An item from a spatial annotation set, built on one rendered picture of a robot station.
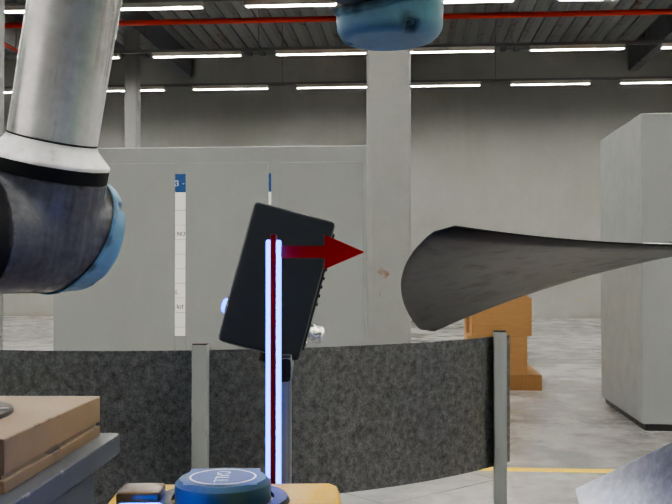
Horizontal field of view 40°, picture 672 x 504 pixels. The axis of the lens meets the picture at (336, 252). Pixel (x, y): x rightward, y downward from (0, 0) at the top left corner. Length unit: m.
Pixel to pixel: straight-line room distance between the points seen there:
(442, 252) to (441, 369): 2.15
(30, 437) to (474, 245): 0.40
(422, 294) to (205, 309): 6.23
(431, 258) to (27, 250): 0.42
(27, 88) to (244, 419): 1.69
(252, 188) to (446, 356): 4.27
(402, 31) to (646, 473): 0.35
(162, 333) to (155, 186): 1.09
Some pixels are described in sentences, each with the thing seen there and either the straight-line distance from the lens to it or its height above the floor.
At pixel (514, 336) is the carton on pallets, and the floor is 0.50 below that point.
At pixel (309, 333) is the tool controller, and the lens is 1.25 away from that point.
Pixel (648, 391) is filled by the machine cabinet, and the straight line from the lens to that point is 6.95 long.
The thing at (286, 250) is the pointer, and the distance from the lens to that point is 0.64.
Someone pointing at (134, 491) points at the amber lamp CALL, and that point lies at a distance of 0.40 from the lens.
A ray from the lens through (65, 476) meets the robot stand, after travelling 0.83.
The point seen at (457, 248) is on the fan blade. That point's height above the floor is 1.18.
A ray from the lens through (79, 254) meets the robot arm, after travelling 0.92.
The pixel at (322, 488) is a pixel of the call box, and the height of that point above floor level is 1.07.
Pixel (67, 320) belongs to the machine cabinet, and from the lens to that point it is 7.21.
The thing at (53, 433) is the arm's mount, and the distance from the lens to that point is 0.84.
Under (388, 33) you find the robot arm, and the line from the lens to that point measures 0.63.
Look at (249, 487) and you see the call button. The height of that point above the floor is 1.08.
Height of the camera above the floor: 1.17
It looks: 1 degrees up
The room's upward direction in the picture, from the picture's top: straight up
